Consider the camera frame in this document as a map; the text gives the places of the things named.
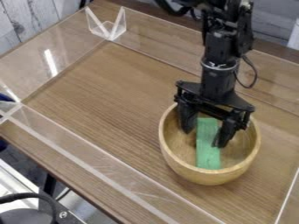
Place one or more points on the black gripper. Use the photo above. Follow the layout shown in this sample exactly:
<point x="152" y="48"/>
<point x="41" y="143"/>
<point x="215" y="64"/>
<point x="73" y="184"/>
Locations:
<point x="212" y="97"/>

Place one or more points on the green rectangular block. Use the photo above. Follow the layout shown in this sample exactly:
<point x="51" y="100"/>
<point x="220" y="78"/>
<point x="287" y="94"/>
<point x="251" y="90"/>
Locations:
<point x="207" y="153"/>

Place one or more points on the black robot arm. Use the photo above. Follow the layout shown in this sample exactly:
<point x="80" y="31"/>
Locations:
<point x="227" y="38"/>

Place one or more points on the wooden brown bowl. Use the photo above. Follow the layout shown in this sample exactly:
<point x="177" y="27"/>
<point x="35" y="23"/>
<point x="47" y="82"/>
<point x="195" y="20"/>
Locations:
<point x="193" y="158"/>

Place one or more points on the black table leg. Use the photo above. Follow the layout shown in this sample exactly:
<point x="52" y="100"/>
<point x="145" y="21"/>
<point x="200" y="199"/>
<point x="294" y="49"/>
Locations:
<point x="49" y="184"/>

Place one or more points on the blue object at left edge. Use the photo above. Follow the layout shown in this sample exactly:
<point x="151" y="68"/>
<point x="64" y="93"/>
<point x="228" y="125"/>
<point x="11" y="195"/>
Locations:
<point x="5" y="98"/>

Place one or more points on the clear acrylic enclosure wall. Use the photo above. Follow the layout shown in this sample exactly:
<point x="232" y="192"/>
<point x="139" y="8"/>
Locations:
<point x="92" y="83"/>

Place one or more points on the black metal bracket with screw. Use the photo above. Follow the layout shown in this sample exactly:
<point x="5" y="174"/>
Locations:
<point x="64" y="215"/>

